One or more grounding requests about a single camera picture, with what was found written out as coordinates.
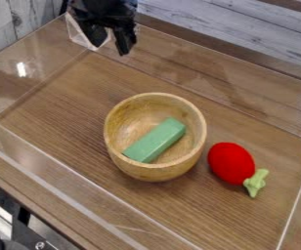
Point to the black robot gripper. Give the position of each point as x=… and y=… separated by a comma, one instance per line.
x=96, y=14

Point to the green rectangular block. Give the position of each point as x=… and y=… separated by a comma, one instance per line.
x=151, y=145

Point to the brown wooden bowl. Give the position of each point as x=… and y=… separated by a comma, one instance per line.
x=132, y=118

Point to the clear acrylic tray walls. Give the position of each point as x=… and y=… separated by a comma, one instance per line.
x=58, y=90

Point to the red plush strawberry toy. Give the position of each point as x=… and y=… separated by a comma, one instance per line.
x=231, y=163

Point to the clear acrylic corner bracket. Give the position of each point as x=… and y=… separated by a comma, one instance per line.
x=78, y=36

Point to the black table leg bracket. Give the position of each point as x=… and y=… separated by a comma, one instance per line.
x=34, y=234

